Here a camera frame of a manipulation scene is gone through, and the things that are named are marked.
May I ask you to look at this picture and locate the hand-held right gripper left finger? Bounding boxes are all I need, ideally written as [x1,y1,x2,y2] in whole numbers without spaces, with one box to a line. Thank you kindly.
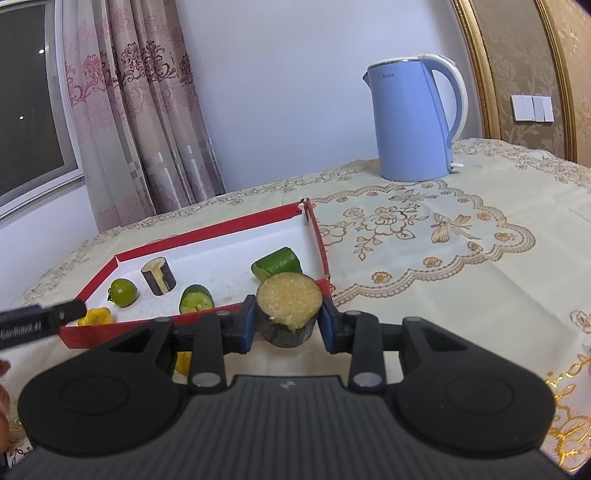
[108,294,258,394]

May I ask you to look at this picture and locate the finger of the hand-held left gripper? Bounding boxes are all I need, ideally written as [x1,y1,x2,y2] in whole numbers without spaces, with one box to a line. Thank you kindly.
[39,300,88,335]

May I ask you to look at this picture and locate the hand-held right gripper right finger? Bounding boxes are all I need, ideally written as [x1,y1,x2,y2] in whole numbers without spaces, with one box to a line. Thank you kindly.
[318,294,481,394]

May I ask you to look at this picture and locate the dark eggplant piece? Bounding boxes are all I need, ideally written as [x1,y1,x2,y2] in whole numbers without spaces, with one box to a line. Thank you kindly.
[256,273,324,349]
[141,257,177,296]

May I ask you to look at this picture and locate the green tomato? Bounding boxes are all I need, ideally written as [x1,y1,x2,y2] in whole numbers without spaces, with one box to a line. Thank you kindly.
[107,278,137,308]

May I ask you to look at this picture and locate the green cucumber piece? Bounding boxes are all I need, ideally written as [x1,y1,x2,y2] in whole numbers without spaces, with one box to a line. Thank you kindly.
[179,284,214,315]
[251,247,303,282]

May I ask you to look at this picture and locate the red cardboard box tray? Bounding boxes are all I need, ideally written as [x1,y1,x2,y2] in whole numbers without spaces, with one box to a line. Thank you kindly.
[59,198,332,349]

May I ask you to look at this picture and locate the cream embroidered tablecloth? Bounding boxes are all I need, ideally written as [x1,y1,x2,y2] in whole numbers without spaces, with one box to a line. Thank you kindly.
[0,137,591,472]

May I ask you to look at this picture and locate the pink patterned curtain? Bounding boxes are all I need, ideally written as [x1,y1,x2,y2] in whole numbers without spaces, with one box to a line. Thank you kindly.
[60,0,227,232]

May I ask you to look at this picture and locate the blue electric kettle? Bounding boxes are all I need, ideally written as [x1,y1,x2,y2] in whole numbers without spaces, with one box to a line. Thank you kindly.
[362,54,468,182]

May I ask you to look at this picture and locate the window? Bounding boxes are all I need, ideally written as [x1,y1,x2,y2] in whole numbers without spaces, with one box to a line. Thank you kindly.
[0,0,86,222]

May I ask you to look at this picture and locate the gold wall trim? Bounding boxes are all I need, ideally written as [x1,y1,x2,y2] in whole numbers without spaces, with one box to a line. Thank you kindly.
[536,0,579,162]
[450,0,503,141]

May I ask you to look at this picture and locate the white wall switch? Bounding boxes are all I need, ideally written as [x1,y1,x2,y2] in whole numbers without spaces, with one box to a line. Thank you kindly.
[511,95,555,123]

